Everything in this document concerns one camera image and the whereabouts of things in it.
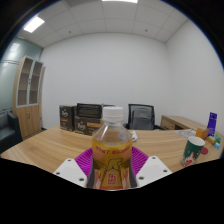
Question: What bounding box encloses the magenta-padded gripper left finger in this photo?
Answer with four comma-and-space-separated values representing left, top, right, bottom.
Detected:
53, 148, 95, 188

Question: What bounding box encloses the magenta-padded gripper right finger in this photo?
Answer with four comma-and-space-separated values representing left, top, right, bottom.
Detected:
129, 146, 173, 188

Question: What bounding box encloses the orange drink bottle white cap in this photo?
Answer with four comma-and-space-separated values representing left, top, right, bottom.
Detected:
91, 106, 134, 191

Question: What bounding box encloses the green and white leaflet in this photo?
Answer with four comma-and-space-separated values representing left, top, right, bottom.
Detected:
130, 129, 139, 143

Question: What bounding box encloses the green patterned mug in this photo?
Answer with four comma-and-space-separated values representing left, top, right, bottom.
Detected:
180, 135, 206, 168

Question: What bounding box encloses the tall dark brown carton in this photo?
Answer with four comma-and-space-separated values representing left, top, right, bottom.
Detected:
59, 104, 77, 132

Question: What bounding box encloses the wooden side desk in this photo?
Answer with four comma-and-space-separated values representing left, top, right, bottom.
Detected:
160, 115, 208, 131

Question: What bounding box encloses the black mesh office chair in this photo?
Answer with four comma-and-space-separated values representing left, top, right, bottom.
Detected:
123, 103, 164, 131

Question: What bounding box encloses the orange-brown cardboard box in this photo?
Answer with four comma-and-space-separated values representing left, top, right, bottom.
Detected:
195, 127, 210, 140

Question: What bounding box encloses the flat dark brown carton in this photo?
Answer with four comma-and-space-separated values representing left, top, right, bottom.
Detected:
75, 102, 104, 120

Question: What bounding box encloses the wooden glass-door cabinet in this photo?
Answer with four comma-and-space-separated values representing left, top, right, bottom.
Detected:
12, 55, 46, 139

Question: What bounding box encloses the purple standing pouch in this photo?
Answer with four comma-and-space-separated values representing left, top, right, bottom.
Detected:
206, 112, 218, 137

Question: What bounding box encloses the small ceiling light panel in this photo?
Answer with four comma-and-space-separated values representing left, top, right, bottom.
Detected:
22, 15, 46, 34

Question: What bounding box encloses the large ceiling light panel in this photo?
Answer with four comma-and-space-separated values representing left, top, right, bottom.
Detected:
101, 0, 139, 4

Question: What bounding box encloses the white ring-printed paper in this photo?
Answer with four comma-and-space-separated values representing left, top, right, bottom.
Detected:
175, 128, 197, 139

